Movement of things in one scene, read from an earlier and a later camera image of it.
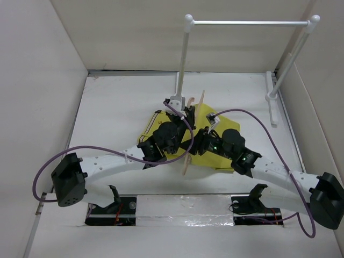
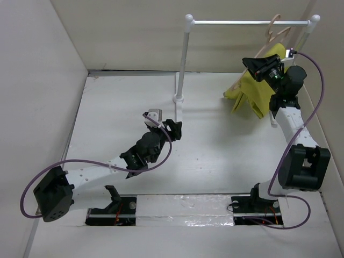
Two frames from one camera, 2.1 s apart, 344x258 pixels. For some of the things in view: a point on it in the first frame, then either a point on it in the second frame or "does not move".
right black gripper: x=199 y=142 → x=259 y=66
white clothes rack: x=271 y=95 does not move
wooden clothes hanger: x=187 y=159 → x=270 y=37
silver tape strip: x=184 y=210 does not move
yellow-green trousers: x=179 y=138 → x=257 y=93
